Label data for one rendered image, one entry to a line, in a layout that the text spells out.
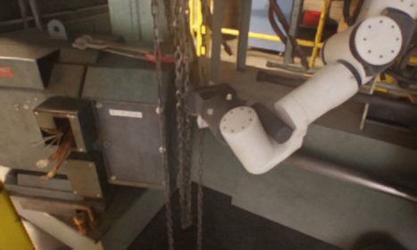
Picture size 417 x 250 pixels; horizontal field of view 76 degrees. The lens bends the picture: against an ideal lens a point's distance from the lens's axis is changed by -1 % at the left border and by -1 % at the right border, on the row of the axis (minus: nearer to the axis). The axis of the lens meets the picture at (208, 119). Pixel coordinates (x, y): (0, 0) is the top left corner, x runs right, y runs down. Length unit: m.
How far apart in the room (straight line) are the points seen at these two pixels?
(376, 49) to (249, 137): 0.24
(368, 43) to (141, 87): 0.56
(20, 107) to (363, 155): 1.17
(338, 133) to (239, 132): 0.72
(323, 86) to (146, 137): 0.53
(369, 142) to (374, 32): 0.66
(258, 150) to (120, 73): 0.50
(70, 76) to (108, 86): 0.12
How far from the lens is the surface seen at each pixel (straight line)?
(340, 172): 1.09
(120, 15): 1.49
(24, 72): 0.92
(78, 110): 0.80
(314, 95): 0.49
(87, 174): 0.93
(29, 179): 1.19
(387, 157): 1.15
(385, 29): 0.52
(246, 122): 0.44
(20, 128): 1.05
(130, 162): 0.92
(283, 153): 0.50
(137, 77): 0.81
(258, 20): 3.78
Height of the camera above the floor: 1.13
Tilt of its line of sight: 31 degrees down
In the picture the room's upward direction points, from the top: 2 degrees clockwise
